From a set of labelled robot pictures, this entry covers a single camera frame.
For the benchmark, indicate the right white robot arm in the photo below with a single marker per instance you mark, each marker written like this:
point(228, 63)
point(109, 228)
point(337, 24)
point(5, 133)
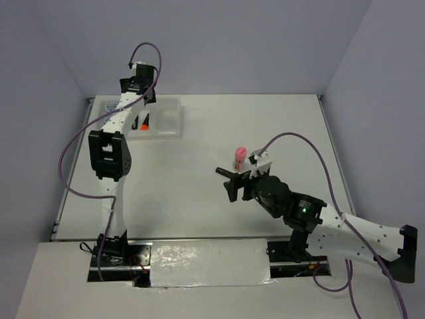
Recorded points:
point(319, 230)

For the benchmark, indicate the blue black highlighter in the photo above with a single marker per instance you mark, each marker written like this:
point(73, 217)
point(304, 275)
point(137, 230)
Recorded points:
point(135, 123)

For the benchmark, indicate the pink black highlighter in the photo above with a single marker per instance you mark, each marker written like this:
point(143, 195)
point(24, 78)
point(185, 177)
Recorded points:
point(227, 172)

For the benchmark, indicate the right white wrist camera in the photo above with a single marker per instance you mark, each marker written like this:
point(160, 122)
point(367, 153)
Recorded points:
point(260, 163)

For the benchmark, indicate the orange black highlighter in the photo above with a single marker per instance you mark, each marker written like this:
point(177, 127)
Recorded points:
point(145, 123)

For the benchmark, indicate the clear three-compartment plastic tray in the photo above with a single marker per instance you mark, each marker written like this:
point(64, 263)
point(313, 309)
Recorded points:
point(165, 118)

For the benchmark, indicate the pink glue bottle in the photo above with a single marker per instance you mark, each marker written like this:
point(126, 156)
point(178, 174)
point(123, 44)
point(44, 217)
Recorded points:
point(239, 162)

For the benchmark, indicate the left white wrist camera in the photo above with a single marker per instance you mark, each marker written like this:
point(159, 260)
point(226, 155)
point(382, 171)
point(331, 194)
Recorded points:
point(134, 65)

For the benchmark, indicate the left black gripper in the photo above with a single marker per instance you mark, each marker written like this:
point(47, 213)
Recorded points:
point(123, 82)

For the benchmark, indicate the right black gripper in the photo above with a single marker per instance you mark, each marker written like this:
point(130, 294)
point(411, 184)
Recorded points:
point(236, 181)

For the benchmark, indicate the silver tape covered plate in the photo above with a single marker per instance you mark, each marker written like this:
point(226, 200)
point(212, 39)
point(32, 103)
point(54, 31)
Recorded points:
point(209, 263)

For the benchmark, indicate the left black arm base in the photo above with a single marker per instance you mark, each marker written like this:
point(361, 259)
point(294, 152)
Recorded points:
point(119, 260)

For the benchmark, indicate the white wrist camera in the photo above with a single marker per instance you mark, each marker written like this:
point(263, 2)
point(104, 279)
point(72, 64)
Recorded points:
point(134, 65)
point(260, 163)

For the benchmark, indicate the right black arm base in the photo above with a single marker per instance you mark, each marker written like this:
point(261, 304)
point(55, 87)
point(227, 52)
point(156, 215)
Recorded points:
point(284, 265)

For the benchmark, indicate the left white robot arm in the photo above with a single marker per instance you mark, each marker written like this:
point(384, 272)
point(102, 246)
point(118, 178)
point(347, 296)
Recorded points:
point(109, 153)

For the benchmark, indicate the blue paint jar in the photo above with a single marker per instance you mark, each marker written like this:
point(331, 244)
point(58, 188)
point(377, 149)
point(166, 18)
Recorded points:
point(106, 118)
point(110, 106)

